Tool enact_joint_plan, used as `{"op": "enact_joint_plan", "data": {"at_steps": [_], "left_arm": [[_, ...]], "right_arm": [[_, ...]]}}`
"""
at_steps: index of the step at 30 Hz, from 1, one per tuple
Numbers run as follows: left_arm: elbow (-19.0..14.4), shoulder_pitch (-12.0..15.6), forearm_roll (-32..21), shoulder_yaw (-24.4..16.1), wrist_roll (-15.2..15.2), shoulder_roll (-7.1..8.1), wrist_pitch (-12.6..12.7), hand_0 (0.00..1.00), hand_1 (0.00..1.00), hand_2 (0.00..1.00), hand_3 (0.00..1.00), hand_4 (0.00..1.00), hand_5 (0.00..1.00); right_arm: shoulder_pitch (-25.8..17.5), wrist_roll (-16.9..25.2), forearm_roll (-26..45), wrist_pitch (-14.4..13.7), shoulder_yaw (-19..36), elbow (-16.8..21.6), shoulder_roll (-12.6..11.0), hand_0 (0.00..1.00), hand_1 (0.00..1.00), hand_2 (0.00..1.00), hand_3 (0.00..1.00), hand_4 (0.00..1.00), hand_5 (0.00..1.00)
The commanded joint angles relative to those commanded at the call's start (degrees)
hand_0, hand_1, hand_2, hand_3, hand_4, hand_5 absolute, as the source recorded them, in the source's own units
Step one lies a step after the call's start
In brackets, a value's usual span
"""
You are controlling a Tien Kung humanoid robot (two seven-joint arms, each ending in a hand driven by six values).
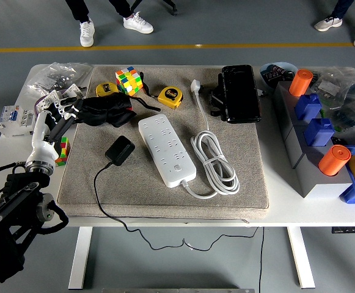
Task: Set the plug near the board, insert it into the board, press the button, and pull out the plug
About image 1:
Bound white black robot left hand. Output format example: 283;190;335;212
26;95;86;169

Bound black plug adapter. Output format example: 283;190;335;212
104;135;136;167

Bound white power strip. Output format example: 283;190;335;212
137;114;197;188

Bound purple bowl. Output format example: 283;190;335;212
34;88;88;123

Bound white circuit breaker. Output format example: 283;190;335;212
0;104;37;137

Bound small colourful puzzle cube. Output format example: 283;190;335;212
54;136;71;167

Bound clear bag of screws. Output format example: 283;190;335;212
24;62;94;98

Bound white table leg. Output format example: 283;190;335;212
68;226;93;290
287;226;316;289

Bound black cloth pouch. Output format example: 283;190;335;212
73;92;137;128

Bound yellow tape measure black label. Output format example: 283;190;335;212
95;82;120;97

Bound large colourful puzzle cube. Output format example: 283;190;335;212
115;66;144;97

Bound grey-brown mat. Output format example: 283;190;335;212
57;65;270;220

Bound person with white shoes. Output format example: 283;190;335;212
65;0;155;48

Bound grey block base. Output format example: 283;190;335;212
271;81;354;199

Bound orange cylinder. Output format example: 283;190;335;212
288;68;314;97
318;144;352;177

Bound yellow tape measure red label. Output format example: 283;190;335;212
157;85;184;110

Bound blue block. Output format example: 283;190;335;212
303;118;336;147
294;93;323;121

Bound black chair caster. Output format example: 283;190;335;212
161;0;178;16

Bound glossy black flat device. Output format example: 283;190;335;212
221;64;262;125

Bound light blue bowl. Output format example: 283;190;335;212
259;62;299;92

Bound black component packets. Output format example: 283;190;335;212
263;65;296;85

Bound person with grey shoes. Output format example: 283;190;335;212
313;0;355;49

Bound white wall socket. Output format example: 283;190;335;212
61;82;86;100
36;90;64;114

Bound thin black plug cord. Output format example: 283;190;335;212
93;163;260;253

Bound hanging black cable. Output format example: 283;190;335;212
258;227;265;293

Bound black strap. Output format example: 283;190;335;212
133;72;161;112

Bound white power cable with plug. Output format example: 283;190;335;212
180;78;241;200

